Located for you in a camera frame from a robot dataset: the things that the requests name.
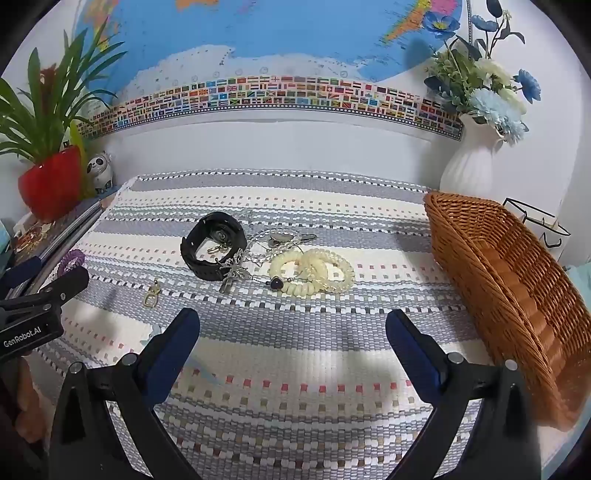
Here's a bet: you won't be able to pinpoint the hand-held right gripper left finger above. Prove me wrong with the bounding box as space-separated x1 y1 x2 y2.
48 307 201 480

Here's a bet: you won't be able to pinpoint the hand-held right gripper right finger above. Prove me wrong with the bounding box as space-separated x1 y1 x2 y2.
385 309 543 480

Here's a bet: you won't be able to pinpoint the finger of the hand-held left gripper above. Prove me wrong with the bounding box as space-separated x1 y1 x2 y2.
28 267 90 308
0 256 42 296

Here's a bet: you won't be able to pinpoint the purple spiral hair tie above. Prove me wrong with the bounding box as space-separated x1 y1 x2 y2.
58 249 86 275

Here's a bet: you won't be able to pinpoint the black wrist watch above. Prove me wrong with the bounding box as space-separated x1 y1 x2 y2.
180 211 247 281

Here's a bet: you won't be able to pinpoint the clear spiral hair tie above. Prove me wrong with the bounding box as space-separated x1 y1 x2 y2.
300 248 355 292

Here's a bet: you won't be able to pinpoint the brown wicker basket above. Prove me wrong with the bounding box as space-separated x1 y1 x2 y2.
424 190 591 432

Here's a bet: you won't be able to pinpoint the cream bead bracelet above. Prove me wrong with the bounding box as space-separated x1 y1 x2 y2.
269 251 321 297

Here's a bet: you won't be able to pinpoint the person's left hand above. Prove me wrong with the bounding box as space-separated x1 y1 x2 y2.
18 360 51 444

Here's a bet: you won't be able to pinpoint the stack of books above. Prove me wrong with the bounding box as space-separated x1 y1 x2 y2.
9 182 123 296

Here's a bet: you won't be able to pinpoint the green plant in red pot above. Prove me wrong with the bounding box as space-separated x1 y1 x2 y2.
0 18 127 222

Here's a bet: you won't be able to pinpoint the panda figurine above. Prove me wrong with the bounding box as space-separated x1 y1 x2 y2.
84 151 115 195

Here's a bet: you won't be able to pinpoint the striped woven mat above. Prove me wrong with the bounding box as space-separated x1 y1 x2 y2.
34 168 502 480

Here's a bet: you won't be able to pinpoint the light blue cloth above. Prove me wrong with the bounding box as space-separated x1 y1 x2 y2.
566 265 591 296

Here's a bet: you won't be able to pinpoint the white ribbed vase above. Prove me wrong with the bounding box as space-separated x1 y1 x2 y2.
438 113 504 200

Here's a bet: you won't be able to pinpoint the blue and white artificial flowers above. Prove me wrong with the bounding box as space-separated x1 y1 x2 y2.
422 0 542 146

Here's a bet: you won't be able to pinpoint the world map poster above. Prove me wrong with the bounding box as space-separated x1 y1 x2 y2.
74 0 467 141

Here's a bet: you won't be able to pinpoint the silver chain necklace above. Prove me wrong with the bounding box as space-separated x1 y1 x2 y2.
238 210 319 268

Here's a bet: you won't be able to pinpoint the black wire frame holder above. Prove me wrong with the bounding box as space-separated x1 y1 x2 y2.
502 198 573 261

